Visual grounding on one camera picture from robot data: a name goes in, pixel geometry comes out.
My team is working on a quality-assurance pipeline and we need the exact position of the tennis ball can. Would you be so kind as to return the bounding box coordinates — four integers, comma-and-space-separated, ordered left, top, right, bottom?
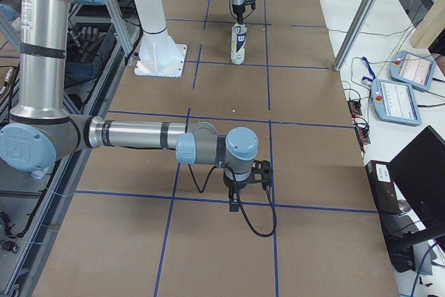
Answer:
231, 24, 247, 65

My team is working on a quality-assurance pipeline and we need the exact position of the orange black connector lower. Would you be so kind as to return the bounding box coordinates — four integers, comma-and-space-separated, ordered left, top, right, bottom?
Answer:
354, 123, 371, 146

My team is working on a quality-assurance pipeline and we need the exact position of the orange black connector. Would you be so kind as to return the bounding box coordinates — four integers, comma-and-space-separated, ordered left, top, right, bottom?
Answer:
354, 123, 371, 146
347, 99, 362, 117

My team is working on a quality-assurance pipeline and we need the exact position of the orange black connector upper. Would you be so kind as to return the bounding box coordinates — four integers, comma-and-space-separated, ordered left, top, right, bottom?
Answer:
347, 99, 362, 117

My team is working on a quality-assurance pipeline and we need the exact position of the black computer box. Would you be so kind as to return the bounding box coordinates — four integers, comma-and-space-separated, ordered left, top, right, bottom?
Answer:
366, 160, 432, 275

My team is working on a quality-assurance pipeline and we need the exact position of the far teach pendant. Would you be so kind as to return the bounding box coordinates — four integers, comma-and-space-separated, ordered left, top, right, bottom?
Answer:
390, 50, 436, 92

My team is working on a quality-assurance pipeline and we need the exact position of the teach pendant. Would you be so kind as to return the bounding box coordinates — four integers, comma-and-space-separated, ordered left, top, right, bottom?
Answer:
390, 50, 436, 92
371, 79, 422, 126

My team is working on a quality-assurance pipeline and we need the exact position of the near teach pendant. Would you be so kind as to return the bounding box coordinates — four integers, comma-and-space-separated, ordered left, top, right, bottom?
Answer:
371, 79, 422, 126

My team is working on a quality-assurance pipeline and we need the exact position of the black monitor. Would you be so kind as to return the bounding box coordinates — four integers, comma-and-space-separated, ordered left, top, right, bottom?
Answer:
387, 125, 444, 252

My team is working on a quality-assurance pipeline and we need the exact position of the wooden board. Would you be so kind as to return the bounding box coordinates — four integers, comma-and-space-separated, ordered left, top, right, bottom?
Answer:
410, 0, 444, 49

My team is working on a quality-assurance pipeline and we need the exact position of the far camera mount bracket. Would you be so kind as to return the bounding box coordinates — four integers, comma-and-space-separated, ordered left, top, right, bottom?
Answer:
244, 0, 256, 12

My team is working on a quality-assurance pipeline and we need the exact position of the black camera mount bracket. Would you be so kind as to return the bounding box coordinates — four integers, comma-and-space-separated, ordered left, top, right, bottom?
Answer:
251, 160, 273, 193

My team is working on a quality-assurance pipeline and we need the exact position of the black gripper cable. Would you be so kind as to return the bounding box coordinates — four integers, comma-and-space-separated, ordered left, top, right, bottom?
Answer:
187, 163, 278, 238

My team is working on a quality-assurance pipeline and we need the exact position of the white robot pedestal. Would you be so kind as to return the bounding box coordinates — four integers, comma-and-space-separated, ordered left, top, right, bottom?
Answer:
134, 0, 187, 78

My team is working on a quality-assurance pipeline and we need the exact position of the blue lanyard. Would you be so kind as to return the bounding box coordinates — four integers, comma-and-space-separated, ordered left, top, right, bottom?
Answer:
359, 56, 375, 85

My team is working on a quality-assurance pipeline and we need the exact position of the aluminium frame post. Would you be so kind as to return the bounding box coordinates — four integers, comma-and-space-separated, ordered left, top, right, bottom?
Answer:
333, 0, 376, 72

